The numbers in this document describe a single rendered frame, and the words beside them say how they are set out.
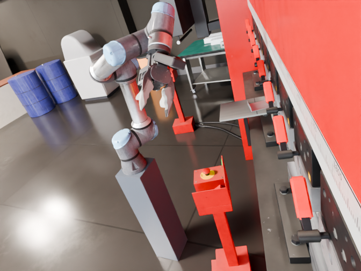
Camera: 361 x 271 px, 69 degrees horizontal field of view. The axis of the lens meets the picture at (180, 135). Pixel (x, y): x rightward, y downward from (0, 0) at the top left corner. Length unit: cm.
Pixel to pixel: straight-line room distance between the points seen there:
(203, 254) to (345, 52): 183
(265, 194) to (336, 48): 81
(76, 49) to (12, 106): 224
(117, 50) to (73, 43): 468
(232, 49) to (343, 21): 189
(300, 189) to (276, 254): 47
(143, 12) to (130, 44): 457
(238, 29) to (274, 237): 155
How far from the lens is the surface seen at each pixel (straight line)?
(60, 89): 655
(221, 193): 122
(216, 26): 266
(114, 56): 90
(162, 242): 191
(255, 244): 199
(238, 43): 213
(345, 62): 27
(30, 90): 629
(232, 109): 137
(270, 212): 99
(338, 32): 28
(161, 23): 88
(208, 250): 202
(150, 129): 149
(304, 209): 45
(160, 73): 81
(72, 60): 570
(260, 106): 134
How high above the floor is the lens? 162
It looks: 29 degrees down
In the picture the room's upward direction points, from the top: 18 degrees counter-clockwise
